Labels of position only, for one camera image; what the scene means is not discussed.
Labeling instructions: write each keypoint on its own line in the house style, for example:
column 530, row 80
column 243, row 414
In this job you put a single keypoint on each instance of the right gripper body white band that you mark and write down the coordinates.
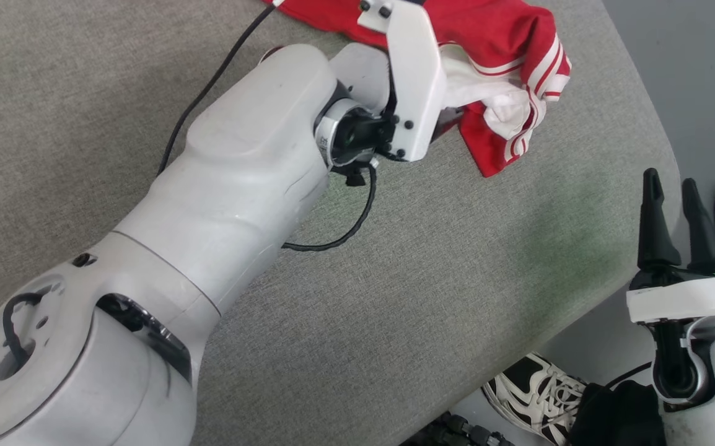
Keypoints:
column 686, row 297

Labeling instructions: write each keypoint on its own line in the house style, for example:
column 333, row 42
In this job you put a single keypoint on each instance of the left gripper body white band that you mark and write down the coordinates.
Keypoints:
column 416, row 80

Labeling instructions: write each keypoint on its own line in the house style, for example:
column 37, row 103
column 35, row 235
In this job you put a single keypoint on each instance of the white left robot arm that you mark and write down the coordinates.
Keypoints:
column 227, row 173

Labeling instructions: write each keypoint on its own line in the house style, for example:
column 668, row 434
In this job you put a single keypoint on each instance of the red basketball jersey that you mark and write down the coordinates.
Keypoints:
column 494, row 25

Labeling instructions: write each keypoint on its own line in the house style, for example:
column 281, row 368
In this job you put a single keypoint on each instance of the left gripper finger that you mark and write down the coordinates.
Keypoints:
column 447, row 121

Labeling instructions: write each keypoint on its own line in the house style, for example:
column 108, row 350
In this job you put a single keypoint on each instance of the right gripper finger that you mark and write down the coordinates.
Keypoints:
column 655, row 235
column 704, row 248

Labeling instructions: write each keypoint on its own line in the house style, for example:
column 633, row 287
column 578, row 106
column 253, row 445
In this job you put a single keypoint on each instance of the white and black sneaker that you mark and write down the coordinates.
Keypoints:
column 537, row 390

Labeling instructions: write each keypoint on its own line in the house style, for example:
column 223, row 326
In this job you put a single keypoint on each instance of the black trouser leg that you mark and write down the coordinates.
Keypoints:
column 618, row 415

